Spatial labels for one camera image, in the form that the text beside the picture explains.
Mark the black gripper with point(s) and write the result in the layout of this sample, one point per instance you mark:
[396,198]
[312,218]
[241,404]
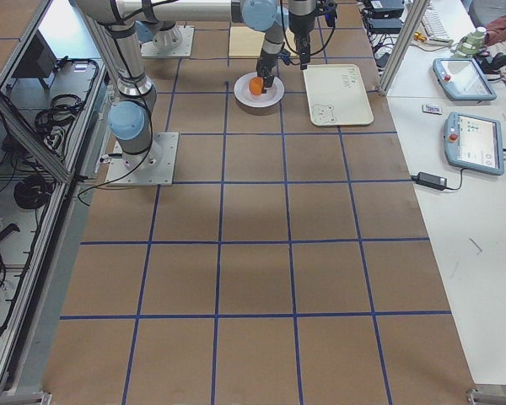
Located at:
[264,67]
[299,22]

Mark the orange fruit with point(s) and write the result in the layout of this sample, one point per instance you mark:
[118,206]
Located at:
[254,87]

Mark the white round plate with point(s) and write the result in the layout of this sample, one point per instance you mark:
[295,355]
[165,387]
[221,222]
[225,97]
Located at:
[271,97]

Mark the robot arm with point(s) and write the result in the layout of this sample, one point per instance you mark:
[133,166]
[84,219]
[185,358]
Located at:
[118,19]
[266,17]

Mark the cream bear tray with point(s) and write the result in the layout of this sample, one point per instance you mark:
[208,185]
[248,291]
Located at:
[336,95]

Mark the bamboo cutting board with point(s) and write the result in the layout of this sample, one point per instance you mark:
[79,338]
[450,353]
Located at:
[245,42]

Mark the white keyboard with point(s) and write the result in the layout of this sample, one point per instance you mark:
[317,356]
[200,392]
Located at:
[433,27]

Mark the far teach pendant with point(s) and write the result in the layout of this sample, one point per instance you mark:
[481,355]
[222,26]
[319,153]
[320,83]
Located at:
[462,80]

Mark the teach pendant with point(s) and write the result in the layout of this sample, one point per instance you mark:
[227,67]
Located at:
[474,143]
[462,80]

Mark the black power adapter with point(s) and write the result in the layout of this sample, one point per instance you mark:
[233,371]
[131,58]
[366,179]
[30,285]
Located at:
[429,180]

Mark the near teach pendant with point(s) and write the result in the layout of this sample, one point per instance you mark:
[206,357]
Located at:
[474,143]

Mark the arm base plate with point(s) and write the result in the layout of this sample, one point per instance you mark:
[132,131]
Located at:
[173,43]
[155,169]

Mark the aluminium frame post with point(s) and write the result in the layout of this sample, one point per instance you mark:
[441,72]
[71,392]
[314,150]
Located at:
[411,22]

